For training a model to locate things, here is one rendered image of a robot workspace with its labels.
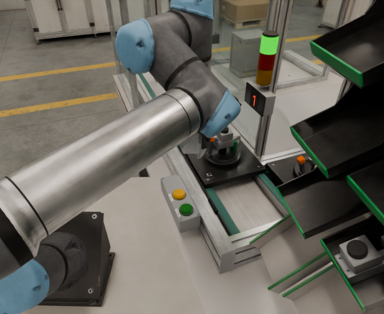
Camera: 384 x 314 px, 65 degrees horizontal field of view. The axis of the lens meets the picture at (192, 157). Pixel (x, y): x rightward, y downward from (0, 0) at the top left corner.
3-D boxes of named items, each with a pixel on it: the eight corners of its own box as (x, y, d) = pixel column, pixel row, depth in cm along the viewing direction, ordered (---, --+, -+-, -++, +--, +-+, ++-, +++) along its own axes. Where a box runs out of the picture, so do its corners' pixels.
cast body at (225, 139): (217, 149, 109) (219, 134, 105) (212, 143, 113) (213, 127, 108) (238, 145, 112) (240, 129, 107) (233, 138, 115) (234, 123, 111)
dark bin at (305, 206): (304, 240, 60) (297, 220, 55) (277, 193, 70) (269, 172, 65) (447, 179, 56) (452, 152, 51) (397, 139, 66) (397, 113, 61)
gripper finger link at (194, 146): (179, 162, 74) (178, 130, 68) (202, 156, 76) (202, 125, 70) (184, 169, 72) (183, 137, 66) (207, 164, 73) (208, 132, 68)
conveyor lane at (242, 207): (230, 254, 94) (233, 234, 88) (157, 121, 156) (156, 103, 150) (307, 228, 102) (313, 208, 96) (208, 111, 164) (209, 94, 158)
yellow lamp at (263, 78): (260, 86, 96) (262, 71, 93) (252, 80, 100) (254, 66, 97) (273, 84, 98) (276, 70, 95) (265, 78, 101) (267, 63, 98)
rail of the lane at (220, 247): (219, 274, 89) (221, 252, 82) (145, 123, 154) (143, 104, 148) (235, 268, 91) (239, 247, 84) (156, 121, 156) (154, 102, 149)
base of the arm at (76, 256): (28, 288, 80) (4, 303, 70) (34, 230, 81) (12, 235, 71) (85, 291, 79) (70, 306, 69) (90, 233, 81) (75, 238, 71)
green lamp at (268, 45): (265, 55, 90) (267, 38, 87) (256, 50, 94) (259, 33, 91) (279, 53, 92) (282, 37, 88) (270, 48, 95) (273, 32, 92)
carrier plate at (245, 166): (204, 189, 104) (204, 184, 103) (181, 149, 122) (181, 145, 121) (265, 172, 111) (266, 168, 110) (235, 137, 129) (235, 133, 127)
